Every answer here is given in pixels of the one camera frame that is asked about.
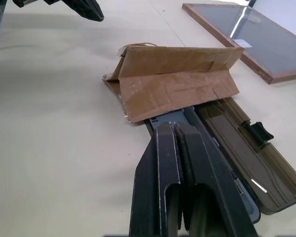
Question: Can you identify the translucent plastic case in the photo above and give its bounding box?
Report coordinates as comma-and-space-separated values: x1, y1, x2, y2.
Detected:
144, 97, 296, 218

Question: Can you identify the brown paper bag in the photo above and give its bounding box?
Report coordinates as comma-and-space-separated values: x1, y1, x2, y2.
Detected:
102, 41, 245, 126

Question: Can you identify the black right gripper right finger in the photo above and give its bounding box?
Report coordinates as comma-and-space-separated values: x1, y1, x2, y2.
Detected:
175, 124, 260, 237

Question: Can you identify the wood-framed glass panel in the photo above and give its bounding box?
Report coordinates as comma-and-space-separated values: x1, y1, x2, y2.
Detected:
182, 2, 296, 85

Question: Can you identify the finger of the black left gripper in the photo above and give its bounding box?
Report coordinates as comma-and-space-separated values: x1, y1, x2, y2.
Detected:
42, 0, 105, 23
12, 0, 35, 8

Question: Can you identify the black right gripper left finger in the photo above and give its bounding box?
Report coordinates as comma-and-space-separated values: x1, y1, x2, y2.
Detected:
129, 120, 183, 237

